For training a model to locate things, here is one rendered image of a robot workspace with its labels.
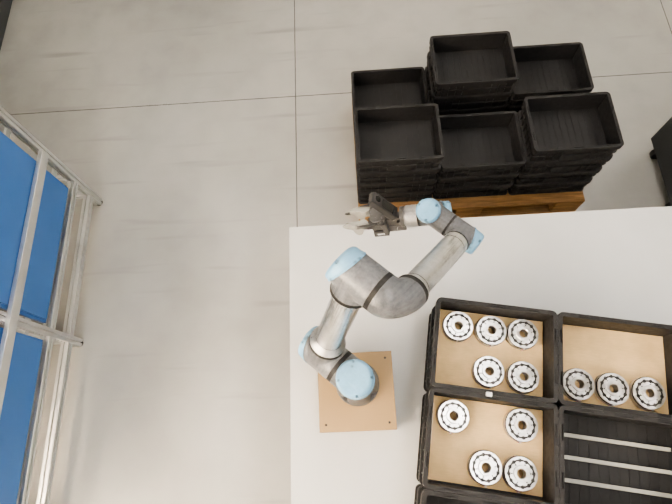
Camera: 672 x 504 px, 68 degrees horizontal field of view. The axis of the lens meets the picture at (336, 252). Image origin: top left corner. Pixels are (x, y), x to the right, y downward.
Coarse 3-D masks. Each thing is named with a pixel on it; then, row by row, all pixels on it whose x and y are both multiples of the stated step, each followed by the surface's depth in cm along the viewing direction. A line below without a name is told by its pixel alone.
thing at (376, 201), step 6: (372, 192) 163; (372, 198) 162; (378, 198) 162; (372, 204) 162; (378, 204) 162; (384, 204) 164; (390, 204) 167; (378, 210) 164; (384, 210) 164; (390, 210) 166; (396, 210) 168; (390, 216) 166; (396, 216) 167
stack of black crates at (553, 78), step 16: (528, 48) 260; (544, 48) 260; (560, 48) 260; (576, 48) 261; (528, 64) 268; (544, 64) 267; (560, 64) 267; (576, 64) 263; (528, 80) 264; (544, 80) 264; (560, 80) 263; (576, 80) 263; (592, 80) 250; (512, 96) 255
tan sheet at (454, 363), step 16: (512, 320) 176; (528, 320) 176; (448, 352) 173; (464, 352) 173; (480, 352) 173; (496, 352) 172; (512, 352) 172; (528, 352) 172; (448, 368) 171; (464, 368) 171; (464, 384) 169
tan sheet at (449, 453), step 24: (480, 408) 166; (504, 408) 166; (432, 432) 164; (480, 432) 164; (504, 432) 163; (432, 456) 162; (456, 456) 162; (504, 456) 161; (528, 456) 160; (456, 480) 159
